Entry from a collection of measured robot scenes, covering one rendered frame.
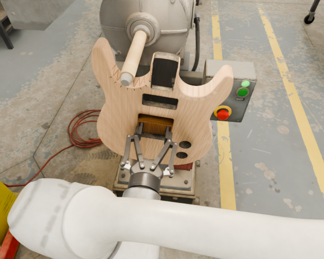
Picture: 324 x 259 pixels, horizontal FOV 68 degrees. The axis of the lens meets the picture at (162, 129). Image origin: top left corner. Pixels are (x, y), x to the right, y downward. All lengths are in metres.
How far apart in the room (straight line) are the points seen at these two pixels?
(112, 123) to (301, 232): 0.54
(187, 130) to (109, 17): 0.38
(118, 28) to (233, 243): 0.60
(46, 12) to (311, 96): 2.59
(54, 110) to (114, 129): 1.74
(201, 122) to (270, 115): 1.77
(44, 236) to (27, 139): 1.94
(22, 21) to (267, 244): 0.46
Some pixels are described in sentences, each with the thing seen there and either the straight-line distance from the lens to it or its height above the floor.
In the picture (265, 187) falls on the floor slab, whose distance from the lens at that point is 1.91.
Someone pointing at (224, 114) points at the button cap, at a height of 0.99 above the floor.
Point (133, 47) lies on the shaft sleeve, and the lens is 0.61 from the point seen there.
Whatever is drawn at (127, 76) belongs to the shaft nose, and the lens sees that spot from 0.52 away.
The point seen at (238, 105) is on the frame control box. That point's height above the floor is 1.01.
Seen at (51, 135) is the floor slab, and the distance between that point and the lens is 2.24.
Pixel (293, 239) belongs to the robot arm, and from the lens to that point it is 0.32.
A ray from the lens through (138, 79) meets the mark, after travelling 0.62.
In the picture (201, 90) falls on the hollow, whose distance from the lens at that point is 0.61.
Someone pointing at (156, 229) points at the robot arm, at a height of 1.28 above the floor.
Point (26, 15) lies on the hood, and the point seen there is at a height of 1.41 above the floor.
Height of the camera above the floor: 1.57
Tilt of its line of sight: 49 degrees down
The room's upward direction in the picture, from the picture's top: straight up
